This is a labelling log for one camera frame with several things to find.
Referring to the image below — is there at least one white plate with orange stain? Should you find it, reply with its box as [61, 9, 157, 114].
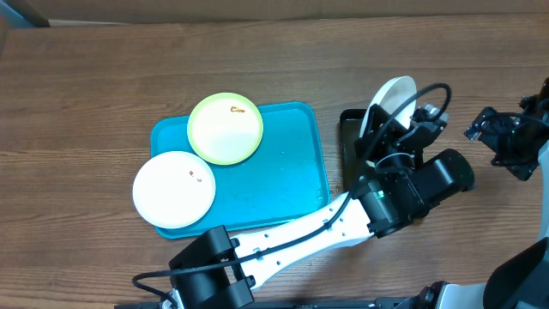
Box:
[359, 76, 417, 136]

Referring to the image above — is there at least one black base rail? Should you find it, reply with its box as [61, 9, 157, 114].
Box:
[113, 300, 413, 309]

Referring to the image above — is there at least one white plate with red stain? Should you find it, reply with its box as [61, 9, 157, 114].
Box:
[132, 151, 216, 229]

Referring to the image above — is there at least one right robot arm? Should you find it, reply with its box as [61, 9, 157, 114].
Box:
[395, 81, 548, 309]

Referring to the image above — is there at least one dark corner object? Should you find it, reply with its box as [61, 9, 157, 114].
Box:
[1, 0, 50, 28]

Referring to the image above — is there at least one yellow-green plate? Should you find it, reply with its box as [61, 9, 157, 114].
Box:
[187, 93, 263, 166]

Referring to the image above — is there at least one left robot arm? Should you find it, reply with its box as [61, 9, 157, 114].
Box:
[164, 104, 474, 308]

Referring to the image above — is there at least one black water tray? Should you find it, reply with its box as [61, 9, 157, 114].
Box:
[340, 109, 366, 191]

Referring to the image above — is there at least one teal plastic tray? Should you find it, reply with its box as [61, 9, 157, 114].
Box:
[157, 101, 331, 239]

